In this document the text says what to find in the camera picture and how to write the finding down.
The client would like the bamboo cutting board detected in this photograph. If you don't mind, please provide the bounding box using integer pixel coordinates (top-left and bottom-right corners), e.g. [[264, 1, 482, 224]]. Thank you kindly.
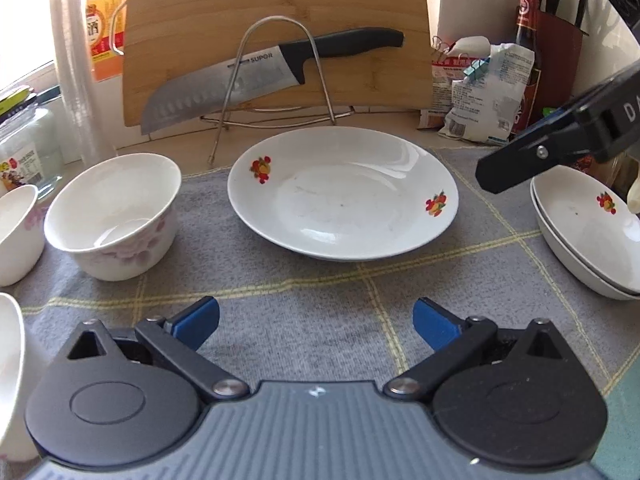
[[122, 0, 435, 128]]

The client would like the orange cooking oil jug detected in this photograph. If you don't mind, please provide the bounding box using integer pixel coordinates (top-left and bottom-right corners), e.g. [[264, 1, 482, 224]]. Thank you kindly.
[[84, 0, 132, 84]]

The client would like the red and white packet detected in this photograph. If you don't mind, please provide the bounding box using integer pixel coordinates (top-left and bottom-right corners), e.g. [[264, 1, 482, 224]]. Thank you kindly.
[[418, 55, 469, 131]]

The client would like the white crumpled bag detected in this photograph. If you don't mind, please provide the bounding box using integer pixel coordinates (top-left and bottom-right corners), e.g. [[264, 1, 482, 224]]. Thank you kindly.
[[438, 44, 534, 147]]

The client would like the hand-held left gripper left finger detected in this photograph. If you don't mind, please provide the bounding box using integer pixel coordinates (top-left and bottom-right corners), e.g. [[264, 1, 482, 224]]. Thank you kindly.
[[65, 296, 249, 404]]

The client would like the large plastic wrap roll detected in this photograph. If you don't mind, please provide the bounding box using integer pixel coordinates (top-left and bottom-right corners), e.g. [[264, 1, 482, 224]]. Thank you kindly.
[[49, 0, 119, 164]]

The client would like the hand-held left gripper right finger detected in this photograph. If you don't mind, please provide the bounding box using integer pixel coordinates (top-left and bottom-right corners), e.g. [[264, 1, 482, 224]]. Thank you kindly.
[[382, 297, 576, 401]]

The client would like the metal wire rack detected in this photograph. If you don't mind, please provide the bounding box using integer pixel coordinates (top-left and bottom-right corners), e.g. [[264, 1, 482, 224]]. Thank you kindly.
[[207, 16, 354, 169]]

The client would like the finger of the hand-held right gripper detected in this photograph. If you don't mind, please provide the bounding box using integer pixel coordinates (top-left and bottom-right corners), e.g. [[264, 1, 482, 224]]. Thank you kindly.
[[474, 109, 584, 195]]

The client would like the white bowl with pink flowers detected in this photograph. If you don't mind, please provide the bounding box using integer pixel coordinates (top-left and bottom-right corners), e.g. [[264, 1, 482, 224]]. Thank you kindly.
[[0, 292, 42, 464], [0, 184, 47, 288], [43, 152, 182, 282]]

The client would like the black handled kitchen knife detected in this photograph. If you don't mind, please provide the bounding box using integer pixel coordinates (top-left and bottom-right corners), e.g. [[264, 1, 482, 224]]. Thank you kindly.
[[140, 27, 405, 136]]

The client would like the dark red knife block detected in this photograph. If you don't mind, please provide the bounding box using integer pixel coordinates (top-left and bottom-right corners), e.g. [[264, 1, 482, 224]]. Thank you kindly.
[[535, 10, 589, 111]]

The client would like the metal binder clip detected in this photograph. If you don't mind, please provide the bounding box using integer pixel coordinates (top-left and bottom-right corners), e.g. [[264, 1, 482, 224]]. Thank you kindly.
[[432, 35, 455, 62]]

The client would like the grey checked towel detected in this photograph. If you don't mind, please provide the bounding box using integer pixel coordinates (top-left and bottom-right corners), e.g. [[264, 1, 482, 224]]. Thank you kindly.
[[0, 144, 640, 480]]

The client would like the person's right hand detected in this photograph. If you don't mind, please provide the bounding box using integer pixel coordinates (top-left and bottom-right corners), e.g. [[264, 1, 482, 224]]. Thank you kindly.
[[626, 172, 640, 217]]

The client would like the dark soy sauce bottle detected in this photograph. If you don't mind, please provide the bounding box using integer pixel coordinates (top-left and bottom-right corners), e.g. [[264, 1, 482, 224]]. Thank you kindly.
[[512, 0, 544, 134]]

